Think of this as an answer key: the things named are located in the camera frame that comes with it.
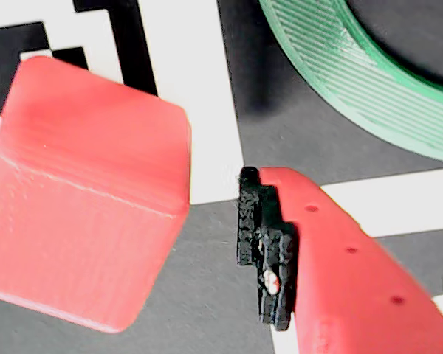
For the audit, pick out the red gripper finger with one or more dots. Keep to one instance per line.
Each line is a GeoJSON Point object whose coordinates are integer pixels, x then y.
{"type": "Point", "coordinates": [354, 287]}

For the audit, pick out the red cube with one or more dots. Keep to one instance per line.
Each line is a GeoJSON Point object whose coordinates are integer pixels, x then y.
{"type": "Point", "coordinates": [77, 184]}

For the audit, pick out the black white marker board mat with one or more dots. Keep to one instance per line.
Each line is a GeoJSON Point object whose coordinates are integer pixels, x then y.
{"type": "Point", "coordinates": [206, 276]}

